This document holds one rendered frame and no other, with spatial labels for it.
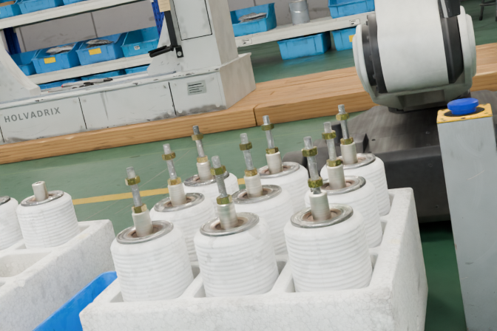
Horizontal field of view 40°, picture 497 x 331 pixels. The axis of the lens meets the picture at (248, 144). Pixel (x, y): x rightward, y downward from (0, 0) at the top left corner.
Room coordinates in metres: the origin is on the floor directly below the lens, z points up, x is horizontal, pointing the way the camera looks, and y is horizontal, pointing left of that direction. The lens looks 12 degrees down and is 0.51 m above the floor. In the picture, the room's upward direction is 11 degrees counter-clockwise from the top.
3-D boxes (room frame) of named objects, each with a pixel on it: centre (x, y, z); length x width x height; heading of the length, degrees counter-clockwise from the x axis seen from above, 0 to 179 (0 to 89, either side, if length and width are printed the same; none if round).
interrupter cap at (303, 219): (0.78, -0.07, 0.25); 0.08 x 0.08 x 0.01
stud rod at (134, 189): (0.86, 0.15, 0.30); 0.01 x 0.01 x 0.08
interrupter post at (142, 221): (0.86, 0.15, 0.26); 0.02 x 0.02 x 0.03
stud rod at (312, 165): (0.78, -0.07, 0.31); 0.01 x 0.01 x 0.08
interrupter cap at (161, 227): (0.86, 0.15, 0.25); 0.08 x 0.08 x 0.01
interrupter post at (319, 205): (0.78, -0.07, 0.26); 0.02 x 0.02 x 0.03
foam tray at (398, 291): (0.93, 0.00, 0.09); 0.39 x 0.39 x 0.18; 71
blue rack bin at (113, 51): (6.30, 1.08, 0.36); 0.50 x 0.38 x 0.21; 164
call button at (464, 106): (0.91, -0.29, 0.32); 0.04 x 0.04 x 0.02
